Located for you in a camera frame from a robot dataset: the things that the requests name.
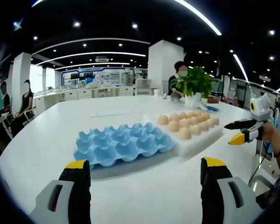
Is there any white chair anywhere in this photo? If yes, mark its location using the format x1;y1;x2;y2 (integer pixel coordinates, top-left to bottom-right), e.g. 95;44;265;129
23;108;38;124

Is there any white power strip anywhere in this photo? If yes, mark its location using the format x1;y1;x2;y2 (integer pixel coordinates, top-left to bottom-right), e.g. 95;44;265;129
90;111;140;118

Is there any person's right hand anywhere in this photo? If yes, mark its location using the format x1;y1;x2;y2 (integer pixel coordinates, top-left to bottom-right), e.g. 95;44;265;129
261;121;280;152

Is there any white chair frame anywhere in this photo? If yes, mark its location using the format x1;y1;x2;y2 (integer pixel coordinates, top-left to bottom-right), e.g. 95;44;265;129
247;172;280;196

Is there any black cable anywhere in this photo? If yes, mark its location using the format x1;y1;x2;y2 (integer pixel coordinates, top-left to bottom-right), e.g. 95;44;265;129
248;140;268;185

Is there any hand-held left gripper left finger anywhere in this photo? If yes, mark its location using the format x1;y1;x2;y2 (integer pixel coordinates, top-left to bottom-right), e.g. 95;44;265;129
29;159;92;224

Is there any grey rounded object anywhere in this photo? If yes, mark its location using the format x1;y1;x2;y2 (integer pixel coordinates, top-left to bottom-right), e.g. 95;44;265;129
170;91;185;101

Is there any person's dark patterned clothing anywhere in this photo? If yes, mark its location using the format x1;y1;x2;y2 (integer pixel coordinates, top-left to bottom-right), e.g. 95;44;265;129
255;163;280;210

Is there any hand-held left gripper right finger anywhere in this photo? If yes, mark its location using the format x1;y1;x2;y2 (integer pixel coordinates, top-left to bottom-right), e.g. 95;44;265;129
200;156;264;224

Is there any brown box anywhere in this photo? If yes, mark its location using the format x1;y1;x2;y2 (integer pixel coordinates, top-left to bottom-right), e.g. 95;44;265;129
207;97;223;105

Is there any white foam egg holder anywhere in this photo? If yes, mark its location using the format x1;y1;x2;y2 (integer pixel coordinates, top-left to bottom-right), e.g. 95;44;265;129
143;110;224;158

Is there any blue egg tray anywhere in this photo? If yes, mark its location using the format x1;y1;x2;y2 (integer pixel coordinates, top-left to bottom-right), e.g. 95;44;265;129
73;122;178;170

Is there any green potted plant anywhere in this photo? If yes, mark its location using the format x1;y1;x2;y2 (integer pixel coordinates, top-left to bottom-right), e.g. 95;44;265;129
169;66;219;108

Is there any cluster of brown eggs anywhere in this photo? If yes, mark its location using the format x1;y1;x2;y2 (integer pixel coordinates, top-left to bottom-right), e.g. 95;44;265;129
157;111;220;140

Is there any blue framed display wall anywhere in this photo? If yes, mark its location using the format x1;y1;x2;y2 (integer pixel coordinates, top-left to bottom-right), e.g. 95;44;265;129
60;66;136;88

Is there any white table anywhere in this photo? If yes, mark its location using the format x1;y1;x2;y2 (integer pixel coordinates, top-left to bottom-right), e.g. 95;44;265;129
0;94;280;224

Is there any grey mesh office chair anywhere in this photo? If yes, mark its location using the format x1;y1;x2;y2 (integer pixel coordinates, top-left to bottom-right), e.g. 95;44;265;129
135;78;152;96

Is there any white cabinet row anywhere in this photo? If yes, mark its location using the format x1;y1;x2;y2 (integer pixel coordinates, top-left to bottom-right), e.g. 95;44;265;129
34;85;136;110

